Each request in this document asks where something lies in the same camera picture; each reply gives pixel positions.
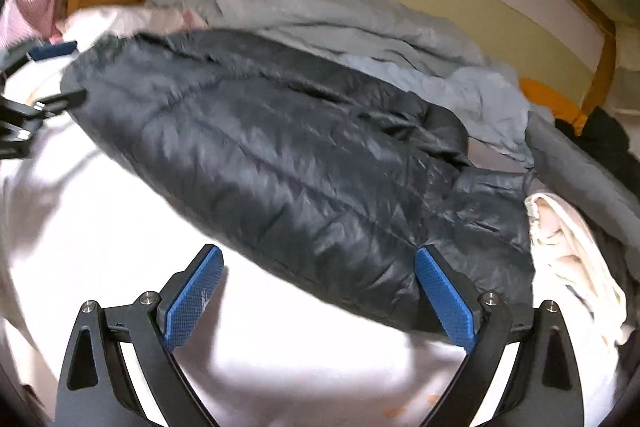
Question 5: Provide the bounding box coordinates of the black cloth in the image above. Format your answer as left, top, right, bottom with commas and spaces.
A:
554, 106, 640, 190

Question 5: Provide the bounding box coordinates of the orange cloth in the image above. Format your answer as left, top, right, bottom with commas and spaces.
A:
519, 78, 587, 130

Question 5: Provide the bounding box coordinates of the light blue cloth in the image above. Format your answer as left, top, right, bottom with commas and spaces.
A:
340, 52, 535, 170

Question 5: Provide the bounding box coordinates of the cream cloth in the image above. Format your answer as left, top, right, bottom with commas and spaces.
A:
523, 191, 629, 350

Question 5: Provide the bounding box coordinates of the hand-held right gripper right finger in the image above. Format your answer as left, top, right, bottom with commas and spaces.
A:
414, 244, 587, 427

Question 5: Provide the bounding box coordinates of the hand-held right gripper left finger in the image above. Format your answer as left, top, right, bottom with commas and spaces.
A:
52, 244, 225, 427

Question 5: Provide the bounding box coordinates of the white pink printed cloth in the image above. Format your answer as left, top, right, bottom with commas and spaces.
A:
56, 3, 207, 42

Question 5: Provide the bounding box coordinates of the grey cloth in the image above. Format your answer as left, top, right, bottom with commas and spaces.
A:
524, 111, 640, 233

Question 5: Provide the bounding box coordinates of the dark puffer jacket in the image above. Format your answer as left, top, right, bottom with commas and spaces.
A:
60, 29, 537, 339

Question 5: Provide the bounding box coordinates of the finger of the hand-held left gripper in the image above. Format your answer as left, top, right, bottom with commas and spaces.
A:
32, 89, 89, 118
27, 40, 79, 64

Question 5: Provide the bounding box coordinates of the wooden bed frame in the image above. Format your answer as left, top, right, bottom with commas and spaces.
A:
66, 0, 620, 120

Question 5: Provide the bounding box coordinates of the light grey garment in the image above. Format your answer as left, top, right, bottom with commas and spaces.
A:
145, 0, 535, 170

